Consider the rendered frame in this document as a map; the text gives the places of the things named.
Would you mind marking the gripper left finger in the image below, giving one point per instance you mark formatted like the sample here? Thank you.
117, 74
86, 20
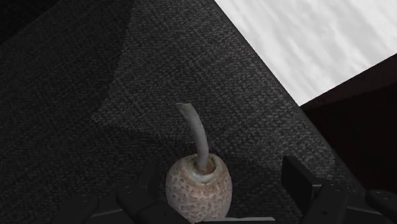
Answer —
133, 201

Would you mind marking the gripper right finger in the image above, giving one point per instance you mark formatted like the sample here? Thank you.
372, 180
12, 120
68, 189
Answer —
328, 201

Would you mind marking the pale speckled fruit with stem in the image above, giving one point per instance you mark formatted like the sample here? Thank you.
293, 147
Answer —
198, 192

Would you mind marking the dark grey fabric sofa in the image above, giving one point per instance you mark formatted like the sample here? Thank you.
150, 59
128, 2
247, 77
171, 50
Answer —
186, 62

